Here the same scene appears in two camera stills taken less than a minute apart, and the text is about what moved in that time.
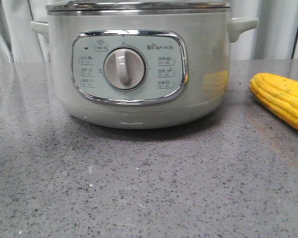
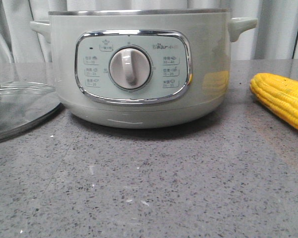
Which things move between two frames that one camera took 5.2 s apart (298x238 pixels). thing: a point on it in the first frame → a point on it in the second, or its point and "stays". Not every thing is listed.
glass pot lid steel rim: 135,5 → 16,105
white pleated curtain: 282,32 stays
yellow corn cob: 287,97 stays
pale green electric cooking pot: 141,69 stays
